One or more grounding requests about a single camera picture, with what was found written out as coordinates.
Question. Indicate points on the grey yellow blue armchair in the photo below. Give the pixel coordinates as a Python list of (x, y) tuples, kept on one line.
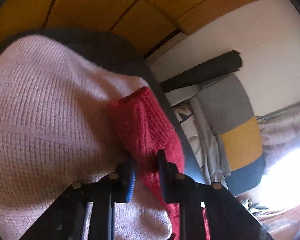
[(222, 100)]

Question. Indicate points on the bright window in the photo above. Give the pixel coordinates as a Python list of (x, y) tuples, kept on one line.
[(285, 180)]

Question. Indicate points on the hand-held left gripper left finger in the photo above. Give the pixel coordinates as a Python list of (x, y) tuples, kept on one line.
[(130, 187)]

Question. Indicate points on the black rolled mat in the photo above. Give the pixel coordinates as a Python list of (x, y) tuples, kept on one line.
[(210, 67)]

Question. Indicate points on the printed pale cushion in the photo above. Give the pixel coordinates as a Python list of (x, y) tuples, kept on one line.
[(190, 135)]

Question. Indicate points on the pink patterned curtain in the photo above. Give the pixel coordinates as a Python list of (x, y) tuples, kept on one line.
[(285, 125)]

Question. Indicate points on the beige knit sweater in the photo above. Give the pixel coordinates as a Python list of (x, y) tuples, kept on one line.
[(52, 110)]

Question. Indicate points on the red knit sweater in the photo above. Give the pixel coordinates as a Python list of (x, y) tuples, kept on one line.
[(145, 125)]

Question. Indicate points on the grey cloth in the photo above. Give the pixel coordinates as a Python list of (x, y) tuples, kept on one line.
[(212, 150)]

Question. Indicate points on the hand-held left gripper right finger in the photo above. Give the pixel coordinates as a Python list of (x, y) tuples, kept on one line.
[(165, 180)]

